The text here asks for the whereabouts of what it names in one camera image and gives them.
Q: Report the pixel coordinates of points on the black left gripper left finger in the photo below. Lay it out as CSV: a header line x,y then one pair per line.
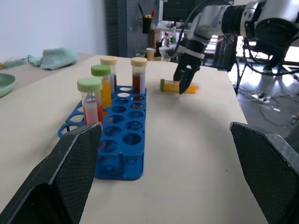
x,y
58,177

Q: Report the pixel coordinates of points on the cream-capped tube with brown liquid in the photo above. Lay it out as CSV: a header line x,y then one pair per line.
x,y
138,81

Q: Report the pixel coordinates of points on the green-capped tube with red liquid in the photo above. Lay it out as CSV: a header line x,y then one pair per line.
x,y
91,112

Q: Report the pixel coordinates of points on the green-capped tube with yellow liquid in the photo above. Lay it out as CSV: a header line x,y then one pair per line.
x,y
171,86

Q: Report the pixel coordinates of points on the light green plate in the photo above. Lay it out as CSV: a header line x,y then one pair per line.
x,y
5,85

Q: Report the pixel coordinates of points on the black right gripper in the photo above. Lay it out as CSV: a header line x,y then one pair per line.
x,y
192,47

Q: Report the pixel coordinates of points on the white power strip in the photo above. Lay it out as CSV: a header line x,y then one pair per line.
x,y
262,97

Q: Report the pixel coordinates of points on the light green cloth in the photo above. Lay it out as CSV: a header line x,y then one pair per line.
x,y
58,58

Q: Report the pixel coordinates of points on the green-capped tube with orange liquid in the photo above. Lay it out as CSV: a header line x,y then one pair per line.
x,y
106,93

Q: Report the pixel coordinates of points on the black pen holder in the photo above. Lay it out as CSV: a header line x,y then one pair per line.
x,y
147,24

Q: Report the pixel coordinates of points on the blue test tube rack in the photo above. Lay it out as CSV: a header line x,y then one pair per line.
x,y
130,130

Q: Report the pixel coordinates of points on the red-capped bottle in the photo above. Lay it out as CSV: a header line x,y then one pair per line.
x,y
166,39

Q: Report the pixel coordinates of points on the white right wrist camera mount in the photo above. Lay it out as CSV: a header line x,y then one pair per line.
x,y
206,19

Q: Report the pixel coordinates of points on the paper cup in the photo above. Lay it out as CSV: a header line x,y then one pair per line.
x,y
150,54

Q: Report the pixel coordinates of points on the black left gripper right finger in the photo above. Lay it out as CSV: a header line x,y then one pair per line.
x,y
268,168

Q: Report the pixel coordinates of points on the cream-capped tube with dark liquid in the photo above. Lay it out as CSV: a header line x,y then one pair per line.
x,y
109,61

